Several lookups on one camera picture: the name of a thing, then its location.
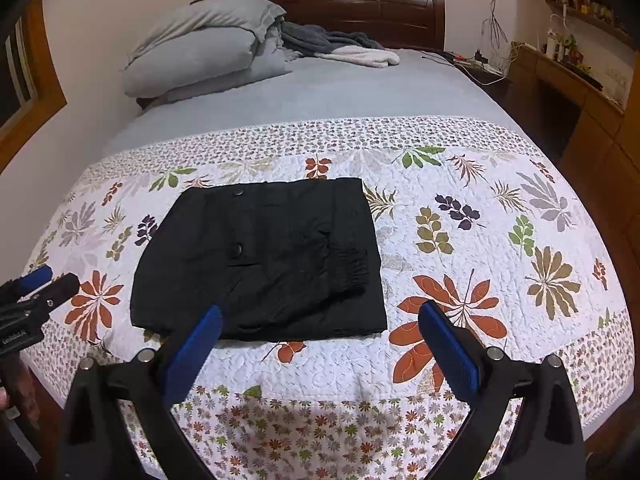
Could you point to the dark wooden nightstand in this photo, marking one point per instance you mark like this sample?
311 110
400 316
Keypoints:
487 81

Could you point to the wooden wall shelf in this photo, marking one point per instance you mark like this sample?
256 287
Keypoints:
590 21

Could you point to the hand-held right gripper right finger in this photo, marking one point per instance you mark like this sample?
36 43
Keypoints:
450 350

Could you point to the dark wooden headboard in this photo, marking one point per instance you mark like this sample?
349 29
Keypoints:
400 10

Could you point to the floral quilt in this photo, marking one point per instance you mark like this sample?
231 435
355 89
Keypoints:
500 200

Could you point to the white fleece cloth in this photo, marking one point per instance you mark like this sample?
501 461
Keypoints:
365 56

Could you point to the wooden desk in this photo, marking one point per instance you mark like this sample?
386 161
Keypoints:
555 67

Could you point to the wooden wardrobe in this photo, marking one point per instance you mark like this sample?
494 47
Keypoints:
622 160

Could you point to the grey pillow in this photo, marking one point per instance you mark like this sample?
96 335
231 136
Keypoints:
210 20
190 70

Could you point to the white power strip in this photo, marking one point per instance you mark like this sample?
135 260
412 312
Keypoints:
480 65

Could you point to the black pants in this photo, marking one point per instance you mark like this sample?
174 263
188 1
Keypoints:
260 260

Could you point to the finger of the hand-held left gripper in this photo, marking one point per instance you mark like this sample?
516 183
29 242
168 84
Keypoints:
35 277
60 287

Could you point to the white clothes hanger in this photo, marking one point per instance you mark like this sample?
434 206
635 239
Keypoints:
557 21

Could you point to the wooden framed window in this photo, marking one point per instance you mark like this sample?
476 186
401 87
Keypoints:
50 85

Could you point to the dark grey blanket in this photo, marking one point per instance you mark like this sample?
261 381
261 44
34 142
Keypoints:
310 37

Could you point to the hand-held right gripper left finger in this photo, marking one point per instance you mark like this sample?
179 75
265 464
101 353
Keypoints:
192 355

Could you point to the person's left hand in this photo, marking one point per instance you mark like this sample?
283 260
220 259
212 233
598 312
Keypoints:
22 392

